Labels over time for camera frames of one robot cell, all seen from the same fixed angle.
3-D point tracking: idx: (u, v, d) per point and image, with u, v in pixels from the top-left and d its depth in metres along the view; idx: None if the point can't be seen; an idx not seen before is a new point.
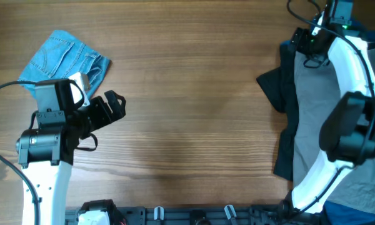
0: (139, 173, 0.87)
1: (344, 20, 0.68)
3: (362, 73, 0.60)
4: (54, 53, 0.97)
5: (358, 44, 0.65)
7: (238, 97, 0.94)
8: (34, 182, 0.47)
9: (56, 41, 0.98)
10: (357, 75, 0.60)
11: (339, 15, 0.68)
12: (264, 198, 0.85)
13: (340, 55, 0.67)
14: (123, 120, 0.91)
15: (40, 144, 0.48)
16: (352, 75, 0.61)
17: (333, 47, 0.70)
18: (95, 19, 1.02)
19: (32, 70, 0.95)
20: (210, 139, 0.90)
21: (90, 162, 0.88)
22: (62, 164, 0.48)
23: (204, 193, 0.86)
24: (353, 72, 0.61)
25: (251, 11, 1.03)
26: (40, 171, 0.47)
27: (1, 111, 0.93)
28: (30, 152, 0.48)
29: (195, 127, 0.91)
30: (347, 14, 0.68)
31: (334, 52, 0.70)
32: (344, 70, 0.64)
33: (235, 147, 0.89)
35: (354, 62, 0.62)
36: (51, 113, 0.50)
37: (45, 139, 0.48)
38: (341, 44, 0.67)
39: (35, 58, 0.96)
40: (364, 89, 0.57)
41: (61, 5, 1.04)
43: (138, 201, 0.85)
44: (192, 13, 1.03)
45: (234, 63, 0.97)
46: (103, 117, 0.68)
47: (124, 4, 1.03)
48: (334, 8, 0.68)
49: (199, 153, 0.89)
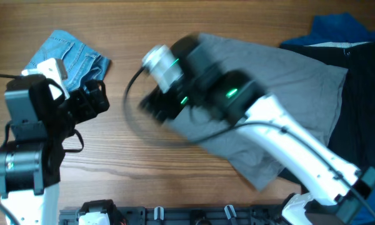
0: (140, 173, 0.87)
1: (211, 69, 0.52)
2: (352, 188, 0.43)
3: (315, 160, 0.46)
4: (54, 53, 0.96)
5: (264, 112, 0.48)
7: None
8: (18, 215, 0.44)
9: (56, 41, 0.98)
10: (311, 169, 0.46)
11: (202, 69, 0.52)
12: (264, 198, 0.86)
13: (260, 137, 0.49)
14: (122, 121, 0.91)
15: (19, 164, 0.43)
16: (305, 170, 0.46)
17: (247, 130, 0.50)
18: (94, 19, 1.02)
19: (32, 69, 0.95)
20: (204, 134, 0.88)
21: (90, 162, 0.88)
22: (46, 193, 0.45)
23: (204, 193, 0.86)
24: (305, 165, 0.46)
25: (252, 11, 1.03)
26: (22, 201, 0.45)
27: (1, 112, 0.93)
28: (7, 175, 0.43)
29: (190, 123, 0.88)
30: (202, 63, 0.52)
31: (267, 114, 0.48)
32: (281, 152, 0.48)
33: (230, 142, 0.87)
35: (293, 150, 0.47)
36: (28, 125, 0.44)
37: (25, 160, 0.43)
38: (251, 125, 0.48)
39: (35, 58, 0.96)
40: (335, 184, 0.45)
41: (60, 5, 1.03)
43: (139, 201, 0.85)
44: (192, 13, 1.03)
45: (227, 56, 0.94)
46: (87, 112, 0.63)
47: (123, 4, 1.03)
48: (192, 63, 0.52)
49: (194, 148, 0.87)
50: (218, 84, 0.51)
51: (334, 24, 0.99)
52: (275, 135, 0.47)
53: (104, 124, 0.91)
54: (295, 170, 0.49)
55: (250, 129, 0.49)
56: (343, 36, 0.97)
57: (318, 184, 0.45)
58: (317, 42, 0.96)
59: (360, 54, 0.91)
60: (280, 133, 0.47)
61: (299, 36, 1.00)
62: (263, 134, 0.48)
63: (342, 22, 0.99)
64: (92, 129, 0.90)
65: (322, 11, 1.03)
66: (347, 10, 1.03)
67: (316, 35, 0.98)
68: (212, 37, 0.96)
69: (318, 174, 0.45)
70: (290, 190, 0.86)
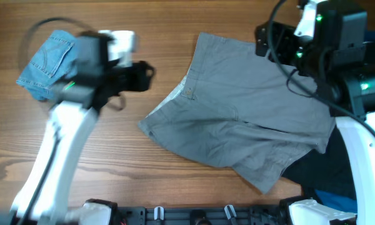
0: (140, 172, 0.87)
1: (354, 49, 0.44)
2: None
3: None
4: (54, 54, 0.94)
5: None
7: (222, 90, 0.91)
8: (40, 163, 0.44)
9: (55, 41, 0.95)
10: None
11: (346, 43, 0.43)
12: (264, 198, 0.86)
13: (359, 152, 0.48)
14: (122, 120, 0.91)
15: (70, 102, 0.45)
16: None
17: (346, 123, 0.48)
18: (95, 19, 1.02)
19: (32, 70, 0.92)
20: (204, 134, 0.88)
21: (90, 162, 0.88)
22: (62, 145, 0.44)
23: (204, 193, 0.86)
24: None
25: (252, 10, 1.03)
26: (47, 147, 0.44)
27: (1, 112, 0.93)
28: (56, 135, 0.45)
29: (190, 124, 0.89)
30: (352, 37, 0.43)
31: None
32: (365, 171, 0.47)
33: (230, 143, 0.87)
35: None
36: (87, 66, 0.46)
37: (70, 108, 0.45)
38: (360, 130, 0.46)
39: (35, 59, 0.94)
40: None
41: (60, 5, 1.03)
43: (139, 201, 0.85)
44: (191, 12, 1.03)
45: (227, 57, 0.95)
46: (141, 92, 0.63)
47: (123, 4, 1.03)
48: (340, 32, 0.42)
49: (194, 149, 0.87)
50: (351, 65, 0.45)
51: None
52: (374, 152, 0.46)
53: (104, 124, 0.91)
54: (360, 189, 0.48)
55: (355, 132, 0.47)
56: None
57: None
58: None
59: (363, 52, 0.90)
60: None
61: None
62: (367, 146, 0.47)
63: None
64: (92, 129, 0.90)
65: None
66: None
67: None
68: (211, 37, 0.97)
69: None
70: (290, 190, 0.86)
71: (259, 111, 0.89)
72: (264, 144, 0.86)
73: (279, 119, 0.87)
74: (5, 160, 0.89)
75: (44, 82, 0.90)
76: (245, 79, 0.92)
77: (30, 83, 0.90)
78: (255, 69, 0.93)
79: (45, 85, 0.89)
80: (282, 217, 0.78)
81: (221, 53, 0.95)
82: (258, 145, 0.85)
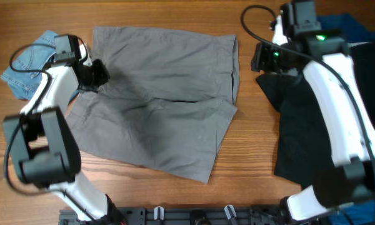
0: (140, 172, 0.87)
1: (311, 24, 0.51)
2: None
3: (352, 120, 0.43)
4: (41, 54, 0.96)
5: (345, 65, 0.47)
7: (148, 85, 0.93)
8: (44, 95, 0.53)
9: (45, 42, 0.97)
10: (346, 124, 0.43)
11: (302, 19, 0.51)
12: (264, 198, 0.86)
13: (324, 89, 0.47)
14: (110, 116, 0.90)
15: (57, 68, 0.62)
16: (341, 125, 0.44)
17: (309, 71, 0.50)
18: (95, 18, 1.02)
19: (17, 67, 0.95)
20: (137, 128, 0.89)
21: (90, 162, 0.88)
22: (55, 80, 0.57)
23: (204, 193, 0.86)
24: (342, 119, 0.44)
25: (252, 11, 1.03)
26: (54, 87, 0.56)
27: (1, 111, 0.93)
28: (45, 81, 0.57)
29: (127, 114, 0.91)
30: (305, 14, 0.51)
31: (338, 68, 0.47)
32: (331, 107, 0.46)
33: (154, 137, 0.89)
35: (340, 105, 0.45)
36: (64, 54, 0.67)
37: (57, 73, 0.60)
38: (320, 69, 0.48)
39: (22, 57, 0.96)
40: (360, 148, 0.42)
41: (60, 5, 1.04)
43: (139, 202, 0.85)
44: (191, 13, 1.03)
45: (185, 45, 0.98)
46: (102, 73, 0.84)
47: (124, 5, 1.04)
48: (293, 12, 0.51)
49: (114, 145, 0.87)
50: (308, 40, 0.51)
51: (334, 23, 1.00)
52: (334, 86, 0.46)
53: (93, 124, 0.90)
54: (330, 125, 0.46)
55: (316, 72, 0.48)
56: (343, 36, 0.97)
57: (344, 140, 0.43)
58: None
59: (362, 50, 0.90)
60: (341, 92, 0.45)
61: None
62: (326, 80, 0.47)
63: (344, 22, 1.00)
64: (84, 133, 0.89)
65: (322, 11, 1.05)
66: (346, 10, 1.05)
67: None
68: (106, 29, 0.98)
69: (349, 131, 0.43)
70: (290, 190, 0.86)
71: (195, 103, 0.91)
72: (204, 134, 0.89)
73: (204, 111, 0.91)
74: None
75: (25, 82, 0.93)
76: (171, 74, 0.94)
77: (12, 80, 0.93)
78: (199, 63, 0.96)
79: (25, 85, 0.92)
80: (282, 216, 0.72)
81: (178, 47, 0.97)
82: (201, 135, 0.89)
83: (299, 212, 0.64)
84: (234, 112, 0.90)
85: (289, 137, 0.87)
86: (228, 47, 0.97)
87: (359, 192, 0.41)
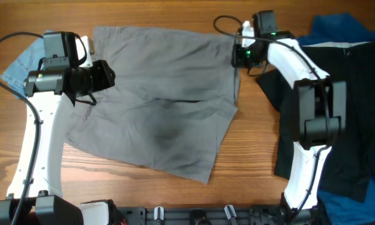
0: (140, 172, 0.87)
1: (272, 29, 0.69)
2: (335, 104, 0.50)
3: (299, 62, 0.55)
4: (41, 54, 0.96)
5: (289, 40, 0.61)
7: (152, 83, 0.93)
8: (38, 108, 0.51)
9: None
10: (295, 65, 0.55)
11: (266, 25, 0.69)
12: (264, 198, 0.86)
13: (277, 56, 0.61)
14: (111, 117, 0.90)
15: (47, 76, 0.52)
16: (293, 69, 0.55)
17: (269, 51, 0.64)
18: (94, 19, 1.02)
19: (17, 67, 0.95)
20: (140, 127, 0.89)
21: (89, 162, 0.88)
22: (47, 125, 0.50)
23: (204, 193, 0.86)
24: (293, 65, 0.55)
25: (252, 11, 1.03)
26: (44, 100, 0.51)
27: (1, 111, 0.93)
28: (37, 84, 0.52)
29: (129, 112, 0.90)
30: (269, 20, 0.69)
31: (286, 40, 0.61)
32: (283, 64, 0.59)
33: (157, 137, 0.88)
35: (290, 59, 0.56)
36: (57, 59, 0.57)
37: (45, 94, 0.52)
38: (273, 49, 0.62)
39: (22, 57, 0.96)
40: (308, 76, 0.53)
41: (60, 4, 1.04)
43: (139, 202, 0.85)
44: (192, 13, 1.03)
45: (189, 45, 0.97)
46: (103, 79, 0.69)
47: (123, 4, 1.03)
48: (260, 20, 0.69)
49: (117, 144, 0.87)
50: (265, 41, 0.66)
51: (334, 23, 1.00)
52: (283, 52, 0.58)
53: (95, 124, 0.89)
54: (290, 80, 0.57)
55: (272, 50, 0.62)
56: (342, 36, 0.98)
57: (295, 75, 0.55)
58: (317, 42, 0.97)
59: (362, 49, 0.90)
60: (288, 50, 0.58)
61: (299, 35, 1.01)
62: (278, 50, 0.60)
63: (343, 22, 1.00)
64: (85, 132, 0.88)
65: (322, 10, 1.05)
66: (346, 9, 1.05)
67: (316, 35, 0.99)
68: (107, 29, 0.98)
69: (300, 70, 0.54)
70: None
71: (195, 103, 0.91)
72: (204, 136, 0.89)
73: (205, 111, 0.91)
74: (5, 160, 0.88)
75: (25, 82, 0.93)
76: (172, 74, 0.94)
77: (12, 80, 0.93)
78: (200, 64, 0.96)
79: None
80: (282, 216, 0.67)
81: (180, 46, 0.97)
82: (202, 137, 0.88)
83: (299, 192, 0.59)
84: (235, 112, 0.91)
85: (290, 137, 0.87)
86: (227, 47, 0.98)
87: (310, 89, 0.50)
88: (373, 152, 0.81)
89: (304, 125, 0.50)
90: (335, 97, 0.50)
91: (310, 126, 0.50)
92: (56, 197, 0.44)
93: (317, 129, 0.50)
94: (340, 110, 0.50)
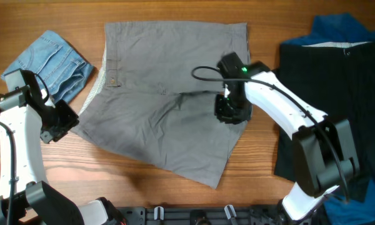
0: (140, 172, 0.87)
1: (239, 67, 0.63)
2: (344, 149, 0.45)
3: (288, 105, 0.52)
4: (41, 54, 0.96)
5: (266, 77, 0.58)
7: (167, 83, 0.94)
8: (7, 122, 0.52)
9: (45, 42, 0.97)
10: (285, 109, 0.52)
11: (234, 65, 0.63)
12: (264, 198, 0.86)
13: (260, 98, 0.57)
14: (117, 117, 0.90)
15: (9, 97, 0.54)
16: (285, 114, 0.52)
17: (251, 92, 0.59)
18: (95, 19, 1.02)
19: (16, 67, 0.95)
20: (151, 127, 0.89)
21: (90, 162, 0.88)
22: (19, 133, 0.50)
23: (204, 193, 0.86)
24: (283, 110, 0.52)
25: (252, 11, 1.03)
26: (12, 114, 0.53)
27: None
28: (1, 107, 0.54)
29: (133, 112, 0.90)
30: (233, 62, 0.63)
31: (263, 77, 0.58)
32: (269, 107, 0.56)
33: (167, 137, 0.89)
35: (277, 103, 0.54)
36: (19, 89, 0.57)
37: (10, 110, 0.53)
38: (252, 88, 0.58)
39: (22, 56, 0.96)
40: (304, 120, 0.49)
41: (60, 5, 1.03)
43: (139, 201, 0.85)
44: (191, 12, 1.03)
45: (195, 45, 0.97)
46: (68, 114, 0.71)
47: (123, 4, 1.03)
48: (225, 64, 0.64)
49: (129, 142, 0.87)
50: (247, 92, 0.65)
51: (334, 23, 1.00)
52: (266, 92, 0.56)
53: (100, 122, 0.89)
54: (281, 122, 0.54)
55: (251, 90, 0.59)
56: (342, 36, 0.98)
57: (290, 122, 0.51)
58: (317, 42, 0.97)
59: (362, 49, 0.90)
60: (270, 90, 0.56)
61: (299, 35, 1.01)
62: (258, 91, 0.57)
63: (343, 23, 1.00)
64: (93, 129, 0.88)
65: (322, 10, 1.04)
66: (347, 9, 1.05)
67: (316, 35, 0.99)
68: (117, 25, 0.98)
69: (290, 114, 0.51)
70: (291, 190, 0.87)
71: (207, 106, 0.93)
72: (207, 137, 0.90)
73: None
74: None
75: None
76: (175, 75, 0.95)
77: None
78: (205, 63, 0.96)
79: None
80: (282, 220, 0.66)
81: (185, 45, 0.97)
82: (204, 137, 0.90)
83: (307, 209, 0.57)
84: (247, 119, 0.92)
85: (289, 138, 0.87)
86: (240, 50, 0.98)
87: (310, 140, 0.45)
88: (373, 152, 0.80)
89: (317, 181, 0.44)
90: (341, 138, 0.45)
91: (323, 180, 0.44)
92: (43, 184, 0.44)
93: (330, 179, 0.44)
94: (350, 151, 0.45)
